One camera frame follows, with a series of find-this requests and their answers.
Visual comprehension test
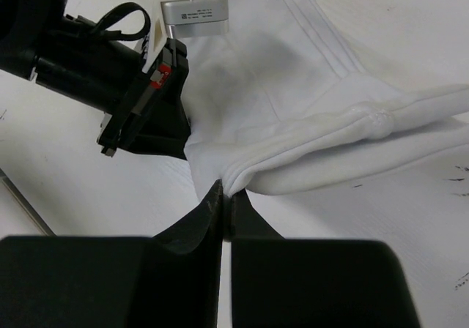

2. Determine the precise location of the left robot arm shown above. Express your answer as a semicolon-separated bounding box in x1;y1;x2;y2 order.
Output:
1;0;190;159

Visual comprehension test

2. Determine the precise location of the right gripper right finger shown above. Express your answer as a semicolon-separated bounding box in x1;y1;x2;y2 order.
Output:
224;191;421;327

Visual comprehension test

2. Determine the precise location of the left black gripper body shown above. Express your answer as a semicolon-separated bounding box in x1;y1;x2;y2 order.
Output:
97;40;190;160

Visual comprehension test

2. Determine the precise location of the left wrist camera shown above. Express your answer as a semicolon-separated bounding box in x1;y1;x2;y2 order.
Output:
142;0;229;73

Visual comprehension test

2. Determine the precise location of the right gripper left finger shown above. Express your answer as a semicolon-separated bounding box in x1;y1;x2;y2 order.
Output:
1;182;223;327

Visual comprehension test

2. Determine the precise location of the white skirt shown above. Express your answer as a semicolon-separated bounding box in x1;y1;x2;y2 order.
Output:
182;0;468;197

